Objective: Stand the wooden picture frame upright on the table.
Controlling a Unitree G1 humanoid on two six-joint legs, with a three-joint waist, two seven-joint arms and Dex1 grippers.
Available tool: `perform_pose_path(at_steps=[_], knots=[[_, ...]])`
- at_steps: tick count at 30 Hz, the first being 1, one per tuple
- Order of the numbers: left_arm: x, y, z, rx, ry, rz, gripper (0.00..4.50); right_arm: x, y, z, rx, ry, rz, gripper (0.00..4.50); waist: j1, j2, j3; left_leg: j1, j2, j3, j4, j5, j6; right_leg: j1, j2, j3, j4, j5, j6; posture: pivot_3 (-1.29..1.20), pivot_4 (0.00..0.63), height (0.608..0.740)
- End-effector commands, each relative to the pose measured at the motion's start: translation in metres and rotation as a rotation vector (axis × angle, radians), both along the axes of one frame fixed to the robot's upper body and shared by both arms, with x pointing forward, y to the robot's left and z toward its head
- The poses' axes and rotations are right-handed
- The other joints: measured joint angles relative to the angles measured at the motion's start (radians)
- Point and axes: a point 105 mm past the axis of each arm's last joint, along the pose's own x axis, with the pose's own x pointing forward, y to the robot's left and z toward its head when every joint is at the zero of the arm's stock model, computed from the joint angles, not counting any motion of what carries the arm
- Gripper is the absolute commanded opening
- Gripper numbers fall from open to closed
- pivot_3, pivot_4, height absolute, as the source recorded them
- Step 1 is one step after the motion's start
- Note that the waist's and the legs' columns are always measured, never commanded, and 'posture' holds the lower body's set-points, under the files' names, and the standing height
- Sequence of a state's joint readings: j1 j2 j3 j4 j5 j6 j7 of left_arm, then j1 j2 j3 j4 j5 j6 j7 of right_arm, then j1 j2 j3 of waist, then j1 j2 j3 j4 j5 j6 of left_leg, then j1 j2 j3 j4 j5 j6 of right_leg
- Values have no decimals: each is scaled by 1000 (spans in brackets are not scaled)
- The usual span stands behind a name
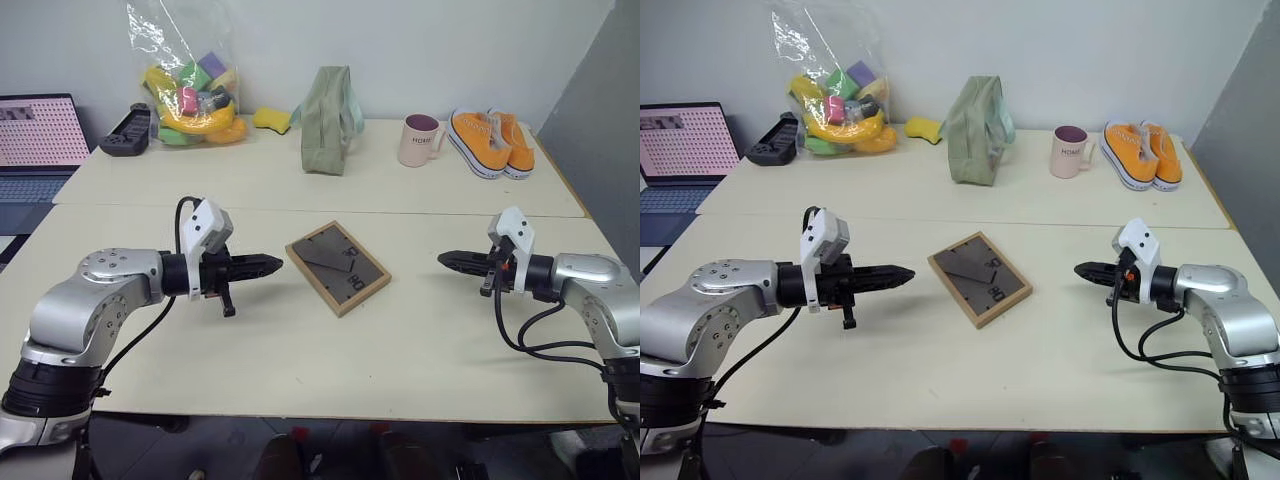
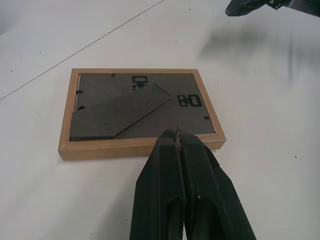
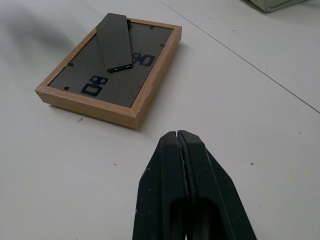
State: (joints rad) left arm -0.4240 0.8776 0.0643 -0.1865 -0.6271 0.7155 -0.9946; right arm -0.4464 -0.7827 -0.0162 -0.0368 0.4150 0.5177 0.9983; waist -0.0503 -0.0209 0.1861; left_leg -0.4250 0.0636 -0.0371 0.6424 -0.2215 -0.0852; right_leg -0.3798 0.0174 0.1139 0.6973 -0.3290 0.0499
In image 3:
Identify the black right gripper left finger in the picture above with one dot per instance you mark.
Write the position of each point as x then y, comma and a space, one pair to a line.
160, 190

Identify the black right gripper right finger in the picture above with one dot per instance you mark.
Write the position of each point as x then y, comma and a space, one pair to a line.
212, 190

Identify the pale green object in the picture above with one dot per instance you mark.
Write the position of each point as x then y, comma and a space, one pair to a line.
276, 4

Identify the wooden picture frame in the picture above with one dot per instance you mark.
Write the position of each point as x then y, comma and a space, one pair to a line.
100, 82

